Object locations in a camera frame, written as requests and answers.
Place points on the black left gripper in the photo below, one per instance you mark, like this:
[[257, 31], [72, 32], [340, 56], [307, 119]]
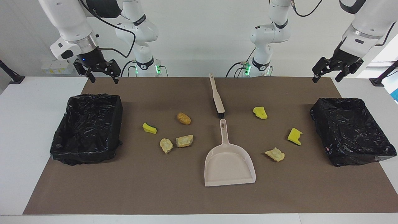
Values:
[[346, 56]]

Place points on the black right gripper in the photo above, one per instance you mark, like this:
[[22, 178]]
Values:
[[91, 59]]

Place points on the yellow green sponge wedge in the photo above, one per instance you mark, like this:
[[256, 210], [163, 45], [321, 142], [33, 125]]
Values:
[[149, 128]]

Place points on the notched yellow sponge piece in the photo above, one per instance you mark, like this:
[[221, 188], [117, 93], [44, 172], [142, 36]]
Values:
[[294, 135]]

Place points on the brown cracked foam lump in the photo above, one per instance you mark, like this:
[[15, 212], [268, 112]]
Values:
[[184, 118]]

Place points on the pale foam lump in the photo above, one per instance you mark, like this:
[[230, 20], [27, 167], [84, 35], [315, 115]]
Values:
[[166, 145]]

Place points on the pale yellow foam chunk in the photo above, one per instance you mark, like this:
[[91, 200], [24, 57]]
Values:
[[275, 154]]

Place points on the beige hand brush black bristles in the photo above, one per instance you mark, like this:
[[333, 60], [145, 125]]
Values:
[[217, 99]]

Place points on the beige plastic dustpan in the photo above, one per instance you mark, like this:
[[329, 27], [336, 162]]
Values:
[[228, 165]]

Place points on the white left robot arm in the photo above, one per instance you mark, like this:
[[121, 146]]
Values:
[[370, 18]]

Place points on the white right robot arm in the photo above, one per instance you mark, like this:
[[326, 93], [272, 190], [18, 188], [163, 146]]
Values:
[[68, 21]]

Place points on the black bag lined bin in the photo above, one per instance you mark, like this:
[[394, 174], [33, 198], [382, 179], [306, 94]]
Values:
[[87, 130], [351, 130]]

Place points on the white box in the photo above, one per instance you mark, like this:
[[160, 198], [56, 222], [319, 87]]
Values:
[[57, 67]]

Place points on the blue object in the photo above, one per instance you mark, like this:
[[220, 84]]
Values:
[[395, 95]]

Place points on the beige flat foam chunk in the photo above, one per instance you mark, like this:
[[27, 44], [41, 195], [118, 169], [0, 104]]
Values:
[[184, 141]]

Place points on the brown table mat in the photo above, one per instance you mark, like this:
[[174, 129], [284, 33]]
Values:
[[155, 189]]

